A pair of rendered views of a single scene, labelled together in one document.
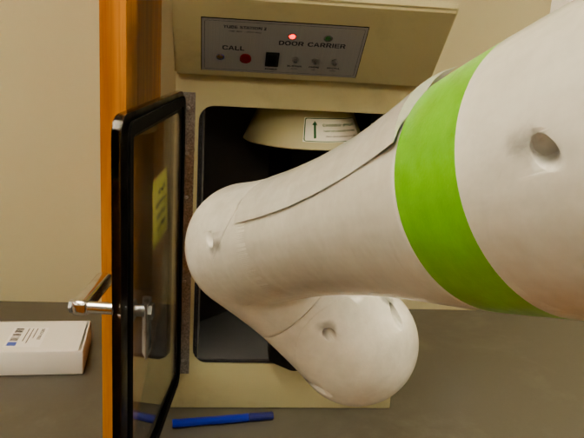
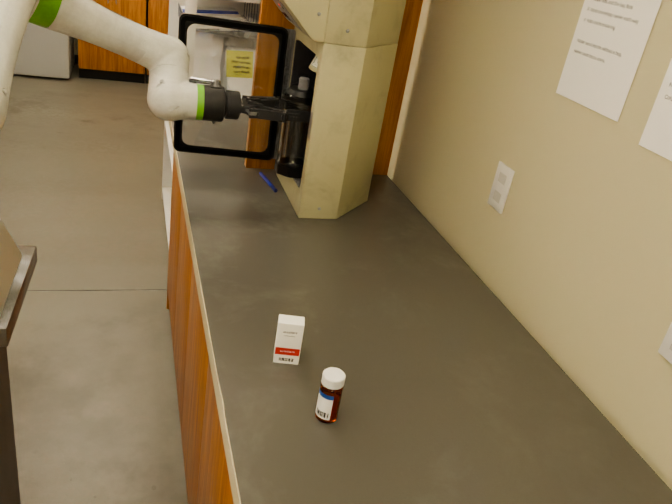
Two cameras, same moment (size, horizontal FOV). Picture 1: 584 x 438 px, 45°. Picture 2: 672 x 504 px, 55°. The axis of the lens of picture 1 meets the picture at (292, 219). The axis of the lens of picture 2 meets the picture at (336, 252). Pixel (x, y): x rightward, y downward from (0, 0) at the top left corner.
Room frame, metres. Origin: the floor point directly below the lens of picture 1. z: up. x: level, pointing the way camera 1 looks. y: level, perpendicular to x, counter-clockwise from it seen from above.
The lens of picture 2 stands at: (0.67, -1.75, 1.66)
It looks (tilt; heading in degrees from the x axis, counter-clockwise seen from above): 27 degrees down; 76
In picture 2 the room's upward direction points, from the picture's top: 10 degrees clockwise
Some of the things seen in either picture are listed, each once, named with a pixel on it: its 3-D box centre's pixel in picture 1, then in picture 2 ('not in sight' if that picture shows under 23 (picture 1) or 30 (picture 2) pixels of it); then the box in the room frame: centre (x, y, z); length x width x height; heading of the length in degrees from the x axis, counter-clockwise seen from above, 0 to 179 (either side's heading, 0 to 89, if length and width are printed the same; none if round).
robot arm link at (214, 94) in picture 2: not in sight; (214, 101); (0.70, -0.05, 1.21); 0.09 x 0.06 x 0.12; 96
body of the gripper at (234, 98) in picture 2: not in sight; (241, 105); (0.77, -0.04, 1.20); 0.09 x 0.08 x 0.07; 6
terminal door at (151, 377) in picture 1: (153, 282); (229, 91); (0.74, 0.15, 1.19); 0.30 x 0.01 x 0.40; 179
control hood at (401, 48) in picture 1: (309, 39); (289, 8); (0.87, -0.01, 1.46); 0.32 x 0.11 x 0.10; 96
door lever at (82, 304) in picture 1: (108, 295); not in sight; (0.67, 0.18, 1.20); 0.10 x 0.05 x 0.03; 179
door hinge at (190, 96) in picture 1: (182, 241); (284, 97); (0.91, 0.14, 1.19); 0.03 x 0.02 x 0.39; 96
